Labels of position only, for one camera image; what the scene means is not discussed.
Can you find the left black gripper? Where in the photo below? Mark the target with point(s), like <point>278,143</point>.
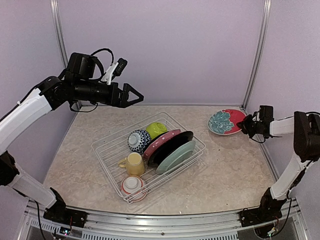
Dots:
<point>121,101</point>

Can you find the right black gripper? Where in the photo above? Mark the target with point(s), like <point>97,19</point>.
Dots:
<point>244,126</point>

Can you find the red teal floral plate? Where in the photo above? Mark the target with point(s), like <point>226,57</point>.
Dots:
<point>224,122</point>

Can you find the black plate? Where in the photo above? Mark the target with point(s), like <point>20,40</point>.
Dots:
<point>168,147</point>

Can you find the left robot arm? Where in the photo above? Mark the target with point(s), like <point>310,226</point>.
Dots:
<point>84,79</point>

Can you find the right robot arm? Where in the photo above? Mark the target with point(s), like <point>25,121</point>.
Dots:
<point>305,128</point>

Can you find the green bowl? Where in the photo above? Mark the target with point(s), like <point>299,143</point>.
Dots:
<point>155,129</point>

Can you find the blue white patterned bowl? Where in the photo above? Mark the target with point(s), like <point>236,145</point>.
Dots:
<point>138,141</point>

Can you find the pink speckled plate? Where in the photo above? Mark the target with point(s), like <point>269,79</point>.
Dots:
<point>158,141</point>

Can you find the light teal plate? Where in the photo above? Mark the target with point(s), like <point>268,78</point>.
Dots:
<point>181,154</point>

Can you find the yellow mug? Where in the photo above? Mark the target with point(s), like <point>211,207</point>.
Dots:
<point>134,164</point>

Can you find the white bowl red rim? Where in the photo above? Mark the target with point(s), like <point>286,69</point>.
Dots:
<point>133,188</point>

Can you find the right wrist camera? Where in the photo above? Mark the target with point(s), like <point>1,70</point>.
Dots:
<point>256,116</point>

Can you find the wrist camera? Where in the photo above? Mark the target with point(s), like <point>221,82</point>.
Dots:
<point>115,70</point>
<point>256,116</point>

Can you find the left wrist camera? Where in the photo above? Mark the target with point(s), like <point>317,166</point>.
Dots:
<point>115,70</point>

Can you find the white wire dish rack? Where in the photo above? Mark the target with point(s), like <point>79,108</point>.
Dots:
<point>111,149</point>

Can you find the right aluminium frame post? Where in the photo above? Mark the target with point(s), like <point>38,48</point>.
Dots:
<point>258,53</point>

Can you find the aluminium front rail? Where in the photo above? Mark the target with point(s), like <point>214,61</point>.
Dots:
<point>114,225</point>

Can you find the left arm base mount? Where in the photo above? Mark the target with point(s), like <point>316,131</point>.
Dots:
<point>59,213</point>

